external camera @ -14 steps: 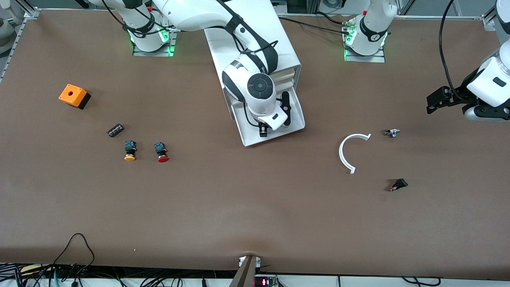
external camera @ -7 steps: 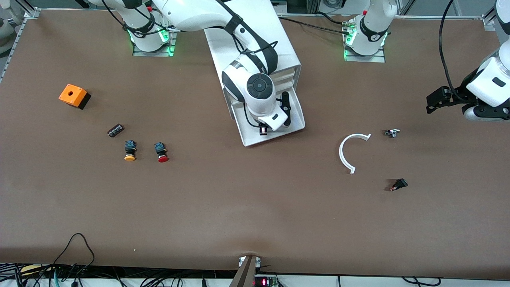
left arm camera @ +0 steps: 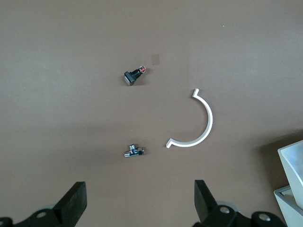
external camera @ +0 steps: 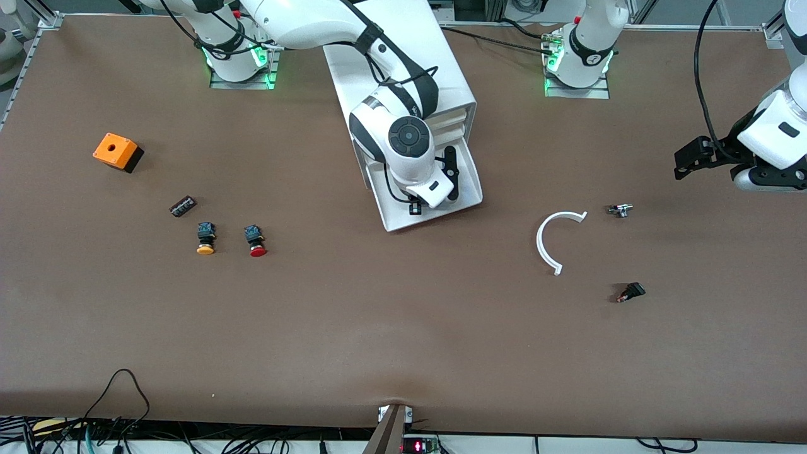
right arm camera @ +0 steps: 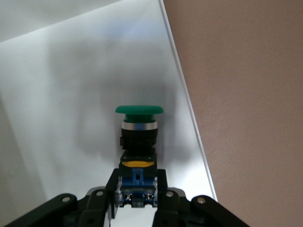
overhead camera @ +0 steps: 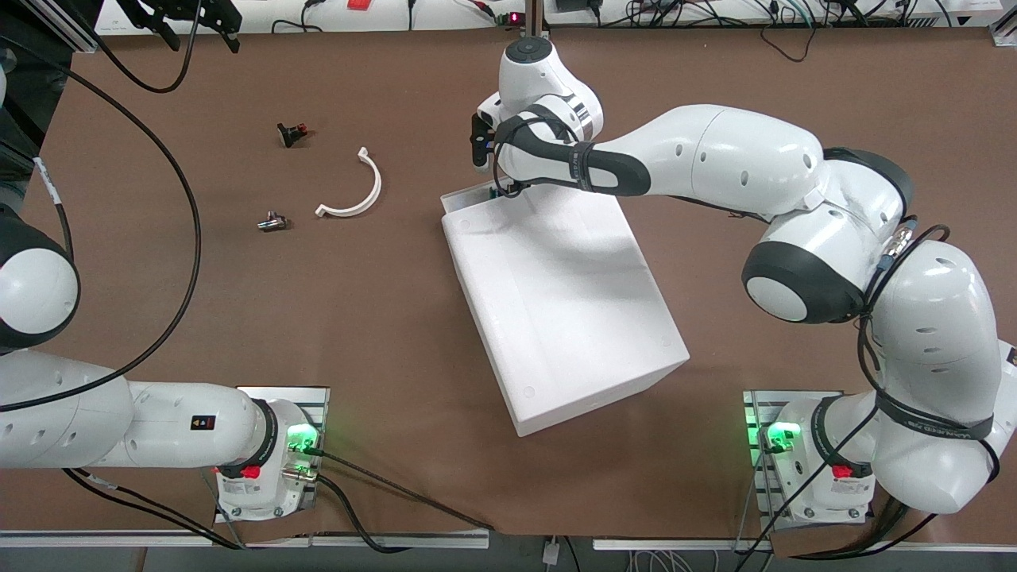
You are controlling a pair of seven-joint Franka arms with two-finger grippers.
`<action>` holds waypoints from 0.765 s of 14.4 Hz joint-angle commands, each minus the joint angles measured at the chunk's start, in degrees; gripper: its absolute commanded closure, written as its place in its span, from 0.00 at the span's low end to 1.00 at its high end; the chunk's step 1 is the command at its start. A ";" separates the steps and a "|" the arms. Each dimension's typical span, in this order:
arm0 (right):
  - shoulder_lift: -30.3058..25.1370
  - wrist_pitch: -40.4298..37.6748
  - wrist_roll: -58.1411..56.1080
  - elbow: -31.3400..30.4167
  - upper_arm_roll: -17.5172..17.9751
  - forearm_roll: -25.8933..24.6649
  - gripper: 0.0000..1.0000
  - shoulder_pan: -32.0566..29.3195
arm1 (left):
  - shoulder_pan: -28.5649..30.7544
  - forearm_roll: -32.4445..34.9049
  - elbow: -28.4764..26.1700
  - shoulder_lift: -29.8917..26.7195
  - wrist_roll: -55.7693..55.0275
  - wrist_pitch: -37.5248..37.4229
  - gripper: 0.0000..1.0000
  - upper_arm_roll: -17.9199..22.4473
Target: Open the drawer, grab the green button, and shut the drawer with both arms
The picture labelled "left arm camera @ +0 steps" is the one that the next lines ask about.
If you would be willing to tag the small black square switch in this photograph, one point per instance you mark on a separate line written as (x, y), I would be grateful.
(132, 77)

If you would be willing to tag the white plastic drawer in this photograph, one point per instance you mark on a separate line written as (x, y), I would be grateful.
(293, 160)

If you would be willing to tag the chrome metal fitting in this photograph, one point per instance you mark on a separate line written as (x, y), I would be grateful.
(133, 152)

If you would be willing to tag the white semicircular plastic bracket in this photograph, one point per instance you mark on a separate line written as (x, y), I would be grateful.
(209, 118)

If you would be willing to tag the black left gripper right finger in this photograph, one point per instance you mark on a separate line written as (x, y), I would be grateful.
(203, 201)

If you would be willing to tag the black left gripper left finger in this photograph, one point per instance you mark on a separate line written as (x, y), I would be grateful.
(73, 203)

